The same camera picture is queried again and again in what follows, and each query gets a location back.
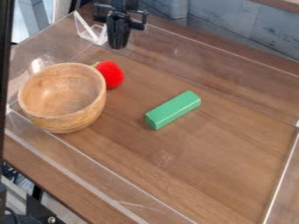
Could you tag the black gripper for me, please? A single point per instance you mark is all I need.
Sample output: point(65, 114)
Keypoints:
point(108, 12)

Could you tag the red plush strawberry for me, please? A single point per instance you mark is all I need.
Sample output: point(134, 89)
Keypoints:
point(112, 72)

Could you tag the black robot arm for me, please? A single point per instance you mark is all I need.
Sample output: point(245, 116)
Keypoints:
point(136, 17)

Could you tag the wooden bowl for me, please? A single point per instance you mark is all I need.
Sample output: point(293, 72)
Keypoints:
point(64, 98)

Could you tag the green rectangular block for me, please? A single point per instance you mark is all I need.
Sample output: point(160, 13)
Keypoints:
point(172, 110)

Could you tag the clear acrylic tray walls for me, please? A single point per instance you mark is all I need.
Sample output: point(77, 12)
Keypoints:
point(196, 145)

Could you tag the clear acrylic corner bracket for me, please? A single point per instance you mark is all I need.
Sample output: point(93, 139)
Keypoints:
point(96, 33)

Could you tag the black clamp with cable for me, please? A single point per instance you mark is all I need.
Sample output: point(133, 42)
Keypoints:
point(25, 210)

